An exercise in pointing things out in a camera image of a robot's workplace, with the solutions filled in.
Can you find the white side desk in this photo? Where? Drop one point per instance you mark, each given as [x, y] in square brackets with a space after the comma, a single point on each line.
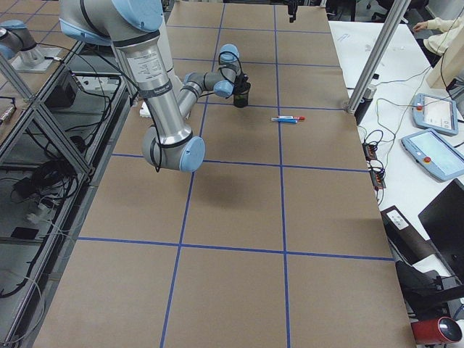
[402, 74]

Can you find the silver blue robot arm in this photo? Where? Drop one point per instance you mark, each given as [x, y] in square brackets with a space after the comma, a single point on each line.
[136, 32]

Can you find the red capped marker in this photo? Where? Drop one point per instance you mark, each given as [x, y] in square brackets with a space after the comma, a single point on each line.
[298, 118]

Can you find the teach pendant tablet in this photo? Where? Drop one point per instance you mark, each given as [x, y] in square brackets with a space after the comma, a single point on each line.
[435, 155]
[438, 113]

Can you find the orange black power strip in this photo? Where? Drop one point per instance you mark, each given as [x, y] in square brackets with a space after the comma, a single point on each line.
[376, 168]

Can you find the black laptop on desk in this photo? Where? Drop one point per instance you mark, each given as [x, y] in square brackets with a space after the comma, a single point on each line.
[442, 220]

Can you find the blue highlighter pen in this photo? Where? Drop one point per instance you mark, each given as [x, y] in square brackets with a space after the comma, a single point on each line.
[284, 120]

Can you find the dark steel water bottle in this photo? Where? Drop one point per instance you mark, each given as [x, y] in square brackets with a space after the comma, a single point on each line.
[365, 103]

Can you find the aluminium frame rack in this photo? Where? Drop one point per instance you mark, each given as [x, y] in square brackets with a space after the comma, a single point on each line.
[53, 153]

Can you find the black mesh pen cup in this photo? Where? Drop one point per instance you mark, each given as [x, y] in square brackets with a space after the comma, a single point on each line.
[241, 99]

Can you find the near teach pendant tablet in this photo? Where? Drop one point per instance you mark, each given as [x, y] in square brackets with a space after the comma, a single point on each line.
[435, 155]

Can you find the person in cream sweater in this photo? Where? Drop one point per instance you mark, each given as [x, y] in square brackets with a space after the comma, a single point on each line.
[444, 51]

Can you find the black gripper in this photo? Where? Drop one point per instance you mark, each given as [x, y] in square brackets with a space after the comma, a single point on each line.
[241, 95]
[290, 11]

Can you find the red cylinder bottle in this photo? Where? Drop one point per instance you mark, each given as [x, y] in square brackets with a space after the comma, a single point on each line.
[443, 330]

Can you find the far teach pendant tablet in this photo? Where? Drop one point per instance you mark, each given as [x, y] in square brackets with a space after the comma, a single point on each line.
[438, 113]

